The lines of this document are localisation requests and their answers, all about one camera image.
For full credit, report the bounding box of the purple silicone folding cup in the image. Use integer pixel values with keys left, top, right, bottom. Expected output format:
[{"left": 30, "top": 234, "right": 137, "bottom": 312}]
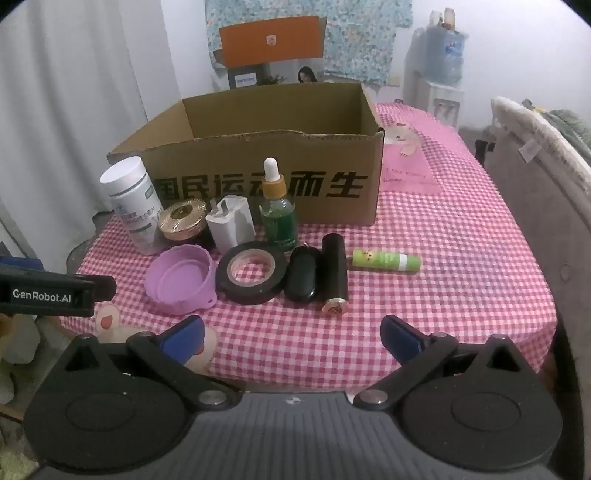
[{"left": 144, "top": 244, "right": 218, "bottom": 316}]

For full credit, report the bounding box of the white curtain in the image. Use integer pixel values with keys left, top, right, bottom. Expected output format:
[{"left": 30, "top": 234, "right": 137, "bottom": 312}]
[{"left": 0, "top": 0, "right": 181, "bottom": 278}]

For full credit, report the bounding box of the black lipstick tube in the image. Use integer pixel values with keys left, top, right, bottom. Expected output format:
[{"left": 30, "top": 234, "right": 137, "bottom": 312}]
[{"left": 322, "top": 233, "right": 350, "bottom": 319}]

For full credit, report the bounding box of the blue water jug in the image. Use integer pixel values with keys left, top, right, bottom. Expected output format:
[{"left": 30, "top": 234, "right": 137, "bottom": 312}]
[{"left": 425, "top": 23, "right": 464, "bottom": 86}]

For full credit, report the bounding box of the pink checkered tablecloth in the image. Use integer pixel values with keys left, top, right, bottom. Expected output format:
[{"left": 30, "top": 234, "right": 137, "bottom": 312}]
[{"left": 60, "top": 102, "right": 559, "bottom": 393}]

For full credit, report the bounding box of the gold-lidded cosmetic jar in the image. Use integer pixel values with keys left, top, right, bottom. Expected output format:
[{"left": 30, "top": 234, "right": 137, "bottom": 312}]
[{"left": 158, "top": 199, "right": 213, "bottom": 247}]

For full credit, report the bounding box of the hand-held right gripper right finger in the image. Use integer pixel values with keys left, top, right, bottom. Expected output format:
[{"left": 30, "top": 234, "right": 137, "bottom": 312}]
[{"left": 352, "top": 315, "right": 532, "bottom": 411}]

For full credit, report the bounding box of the white plastic bottle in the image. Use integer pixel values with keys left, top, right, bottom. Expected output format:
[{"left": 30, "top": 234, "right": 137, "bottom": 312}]
[{"left": 100, "top": 156, "right": 163, "bottom": 256}]

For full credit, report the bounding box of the patterned wall cloth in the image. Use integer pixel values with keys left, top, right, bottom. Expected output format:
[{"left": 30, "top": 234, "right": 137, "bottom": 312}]
[{"left": 204, "top": 0, "right": 413, "bottom": 86}]

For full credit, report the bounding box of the black oval device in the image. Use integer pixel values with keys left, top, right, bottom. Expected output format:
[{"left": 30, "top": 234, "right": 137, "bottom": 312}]
[{"left": 284, "top": 244, "right": 322, "bottom": 303}]

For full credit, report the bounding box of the green dropper bottle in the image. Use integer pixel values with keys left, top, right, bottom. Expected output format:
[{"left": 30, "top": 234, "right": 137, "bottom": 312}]
[{"left": 259, "top": 157, "right": 298, "bottom": 254}]

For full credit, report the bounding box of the white water dispenser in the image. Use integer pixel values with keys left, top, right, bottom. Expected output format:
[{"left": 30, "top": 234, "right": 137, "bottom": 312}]
[{"left": 404, "top": 28, "right": 465, "bottom": 130}]

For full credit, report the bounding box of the folded blankets pile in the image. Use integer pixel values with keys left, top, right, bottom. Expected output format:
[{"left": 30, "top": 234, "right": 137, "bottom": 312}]
[{"left": 490, "top": 96, "right": 591, "bottom": 195}]

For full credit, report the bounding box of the grey-green blanket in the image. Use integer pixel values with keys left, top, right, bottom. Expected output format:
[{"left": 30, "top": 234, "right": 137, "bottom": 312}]
[{"left": 522, "top": 99, "right": 591, "bottom": 158}]

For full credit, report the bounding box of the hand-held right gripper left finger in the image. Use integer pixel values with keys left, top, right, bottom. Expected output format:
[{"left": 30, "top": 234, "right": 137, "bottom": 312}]
[{"left": 58, "top": 315, "right": 241, "bottom": 411}]

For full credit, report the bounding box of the brown cardboard box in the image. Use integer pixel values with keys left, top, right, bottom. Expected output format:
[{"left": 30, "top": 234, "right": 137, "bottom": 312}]
[{"left": 107, "top": 82, "right": 385, "bottom": 227}]

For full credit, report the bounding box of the white charger plug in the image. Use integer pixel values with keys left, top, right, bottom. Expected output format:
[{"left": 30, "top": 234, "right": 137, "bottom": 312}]
[{"left": 205, "top": 195, "right": 256, "bottom": 254}]

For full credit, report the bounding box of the black tape roll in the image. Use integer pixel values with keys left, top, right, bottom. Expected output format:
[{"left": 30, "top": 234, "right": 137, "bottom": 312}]
[{"left": 215, "top": 241, "right": 289, "bottom": 305}]

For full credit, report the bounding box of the green lip balm tube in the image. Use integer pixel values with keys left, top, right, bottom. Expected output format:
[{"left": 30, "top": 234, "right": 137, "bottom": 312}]
[{"left": 352, "top": 249, "right": 422, "bottom": 275}]

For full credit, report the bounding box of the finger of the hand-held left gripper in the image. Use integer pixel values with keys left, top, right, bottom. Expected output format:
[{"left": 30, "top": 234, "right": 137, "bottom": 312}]
[{"left": 76, "top": 275, "right": 116, "bottom": 302}]

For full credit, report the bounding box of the grey sofa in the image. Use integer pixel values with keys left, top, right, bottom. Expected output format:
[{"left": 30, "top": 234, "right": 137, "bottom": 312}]
[{"left": 475, "top": 97, "right": 591, "bottom": 416}]

